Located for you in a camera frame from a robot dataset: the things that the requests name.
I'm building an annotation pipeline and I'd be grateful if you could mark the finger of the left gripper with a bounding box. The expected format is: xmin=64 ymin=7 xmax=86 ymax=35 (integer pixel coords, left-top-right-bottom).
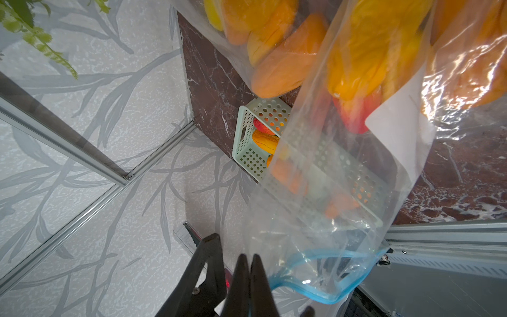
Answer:
xmin=156 ymin=233 xmax=227 ymax=317

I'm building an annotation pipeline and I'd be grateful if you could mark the long orange mango front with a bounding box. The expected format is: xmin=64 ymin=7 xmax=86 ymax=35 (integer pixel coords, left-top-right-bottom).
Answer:
xmin=324 ymin=194 xmax=360 ymax=219

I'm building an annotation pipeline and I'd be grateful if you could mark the red orange mango right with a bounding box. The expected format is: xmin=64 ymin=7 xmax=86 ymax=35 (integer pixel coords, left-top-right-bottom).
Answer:
xmin=253 ymin=118 xmax=275 ymax=136

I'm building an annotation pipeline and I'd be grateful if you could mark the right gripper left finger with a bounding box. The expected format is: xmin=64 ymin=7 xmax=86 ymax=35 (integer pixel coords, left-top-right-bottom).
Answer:
xmin=220 ymin=254 xmax=250 ymax=317

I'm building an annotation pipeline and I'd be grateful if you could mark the clear zip-top bag blue zipper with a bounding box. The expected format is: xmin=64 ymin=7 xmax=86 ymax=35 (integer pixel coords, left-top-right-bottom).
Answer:
xmin=246 ymin=1 xmax=506 ymax=305

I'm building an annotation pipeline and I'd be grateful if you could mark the green perforated plastic basket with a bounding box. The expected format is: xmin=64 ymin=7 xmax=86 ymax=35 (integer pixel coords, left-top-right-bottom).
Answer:
xmin=231 ymin=96 xmax=391 ymax=229

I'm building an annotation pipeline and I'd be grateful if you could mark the clear zip-top bag pink zipper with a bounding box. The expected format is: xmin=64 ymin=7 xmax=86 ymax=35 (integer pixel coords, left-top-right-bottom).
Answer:
xmin=173 ymin=0 xmax=341 ymax=99

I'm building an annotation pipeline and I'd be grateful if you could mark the potted artificial plant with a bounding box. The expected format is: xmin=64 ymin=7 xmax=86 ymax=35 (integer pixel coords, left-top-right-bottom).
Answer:
xmin=0 ymin=0 xmax=112 ymax=80

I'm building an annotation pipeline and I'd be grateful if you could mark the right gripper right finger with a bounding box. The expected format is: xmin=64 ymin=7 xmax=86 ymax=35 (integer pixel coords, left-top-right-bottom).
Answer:
xmin=250 ymin=254 xmax=279 ymax=317

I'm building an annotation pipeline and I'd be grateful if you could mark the large orange mango left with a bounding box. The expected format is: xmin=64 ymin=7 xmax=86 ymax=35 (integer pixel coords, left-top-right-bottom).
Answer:
xmin=270 ymin=158 xmax=308 ymax=195

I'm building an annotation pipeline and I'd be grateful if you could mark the yellow orange mango small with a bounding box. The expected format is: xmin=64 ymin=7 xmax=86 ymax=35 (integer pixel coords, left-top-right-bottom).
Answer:
xmin=252 ymin=130 xmax=279 ymax=155

